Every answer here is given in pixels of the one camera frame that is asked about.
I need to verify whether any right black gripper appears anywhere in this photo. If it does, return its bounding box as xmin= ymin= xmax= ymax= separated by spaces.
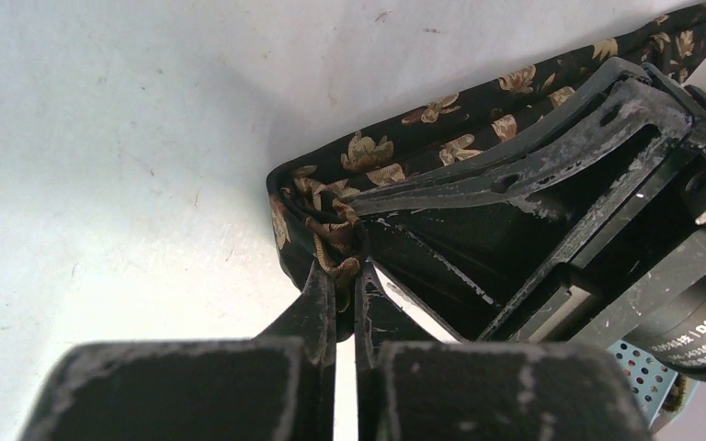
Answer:
xmin=513 ymin=85 xmax=706 ymax=382

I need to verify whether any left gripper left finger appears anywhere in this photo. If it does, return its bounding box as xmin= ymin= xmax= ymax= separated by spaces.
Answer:
xmin=20 ymin=264 xmax=336 ymax=440

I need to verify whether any light blue plastic basket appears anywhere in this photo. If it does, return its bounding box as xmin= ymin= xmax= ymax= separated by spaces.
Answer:
xmin=608 ymin=340 xmax=699 ymax=435

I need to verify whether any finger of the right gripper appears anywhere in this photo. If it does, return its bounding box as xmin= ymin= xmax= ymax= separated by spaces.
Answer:
xmin=349 ymin=58 xmax=706 ymax=341

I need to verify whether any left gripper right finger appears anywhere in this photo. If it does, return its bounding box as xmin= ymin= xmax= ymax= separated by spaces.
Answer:
xmin=354 ymin=264 xmax=651 ymax=440

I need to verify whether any black gold floral tie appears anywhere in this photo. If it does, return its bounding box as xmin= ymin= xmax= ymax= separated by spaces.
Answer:
xmin=267 ymin=2 xmax=706 ymax=312

